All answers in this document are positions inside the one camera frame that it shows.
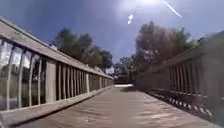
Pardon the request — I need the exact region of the group of trees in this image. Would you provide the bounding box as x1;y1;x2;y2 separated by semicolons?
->
49;21;201;84

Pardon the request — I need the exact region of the wooden bridge deck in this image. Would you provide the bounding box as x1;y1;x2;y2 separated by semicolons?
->
15;85;222;128

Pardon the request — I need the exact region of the wooden bridge railing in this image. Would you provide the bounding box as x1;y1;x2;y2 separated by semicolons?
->
0;18;115;128
134;30;224;125

